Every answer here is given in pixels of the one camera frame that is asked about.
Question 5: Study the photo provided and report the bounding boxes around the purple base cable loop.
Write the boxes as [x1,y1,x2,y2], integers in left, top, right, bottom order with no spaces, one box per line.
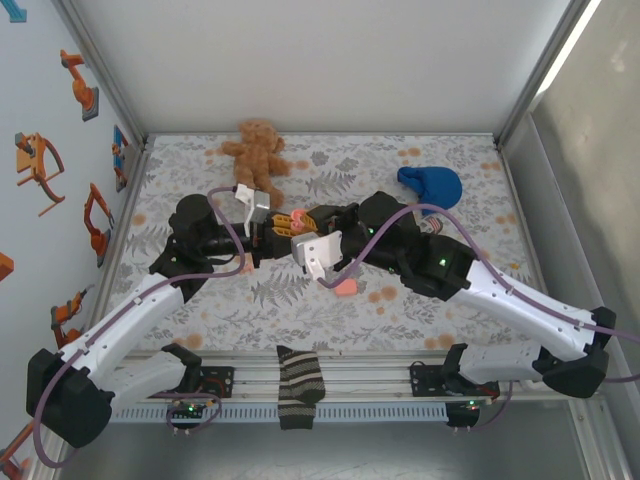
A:
[452,387,512,434]
[166,394,222,437]

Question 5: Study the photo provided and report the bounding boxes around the circuit board with green light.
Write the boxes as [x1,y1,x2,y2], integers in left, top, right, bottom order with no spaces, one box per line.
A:
[446,398,494,429]
[167,402,209,421]

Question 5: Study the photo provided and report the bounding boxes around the floral patterned tablecloth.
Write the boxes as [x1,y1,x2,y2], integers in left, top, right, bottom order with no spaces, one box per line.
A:
[107,133,551,354]

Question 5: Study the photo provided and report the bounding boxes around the blue cloth pouch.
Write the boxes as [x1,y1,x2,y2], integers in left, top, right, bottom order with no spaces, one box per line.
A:
[397,165,464,217]

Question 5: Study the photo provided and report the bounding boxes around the aluminium frame post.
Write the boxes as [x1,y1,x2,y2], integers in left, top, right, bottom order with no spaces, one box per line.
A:
[494,0,599,149]
[52,0,150,149]

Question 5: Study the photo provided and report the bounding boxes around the aluminium frame rail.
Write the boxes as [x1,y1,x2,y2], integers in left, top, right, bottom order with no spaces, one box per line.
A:
[499,142,564,321]
[82,142,151,351]

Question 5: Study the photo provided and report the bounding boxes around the wide aluminium extrusion rails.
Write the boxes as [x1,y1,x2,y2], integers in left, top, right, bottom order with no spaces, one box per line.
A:
[49,349,601,404]

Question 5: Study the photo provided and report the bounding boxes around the blue orange wall sticker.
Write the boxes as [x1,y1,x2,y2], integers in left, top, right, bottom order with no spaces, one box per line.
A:
[110,124,131,194]

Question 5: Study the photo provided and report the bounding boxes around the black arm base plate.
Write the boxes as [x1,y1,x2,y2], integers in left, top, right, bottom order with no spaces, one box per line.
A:
[408,362,501,400]
[143,365,236,400]

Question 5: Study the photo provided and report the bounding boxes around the striped black beige sock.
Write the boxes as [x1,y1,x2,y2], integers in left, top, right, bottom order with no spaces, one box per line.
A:
[276,344,327,431]

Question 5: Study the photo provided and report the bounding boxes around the orange gripper wall sticker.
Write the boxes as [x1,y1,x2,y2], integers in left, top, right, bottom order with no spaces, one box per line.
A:
[13,132,67,217]

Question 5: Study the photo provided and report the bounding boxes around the brown teddy bear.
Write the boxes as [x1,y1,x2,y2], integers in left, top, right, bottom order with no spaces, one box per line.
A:
[221,118,292,209]

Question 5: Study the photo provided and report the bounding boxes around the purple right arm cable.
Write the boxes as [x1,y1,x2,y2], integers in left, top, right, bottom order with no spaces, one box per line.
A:
[317,207,640,384]

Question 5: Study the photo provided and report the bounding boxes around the white slotted cable duct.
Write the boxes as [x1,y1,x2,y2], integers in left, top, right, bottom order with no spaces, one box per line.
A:
[107,403,449,422]

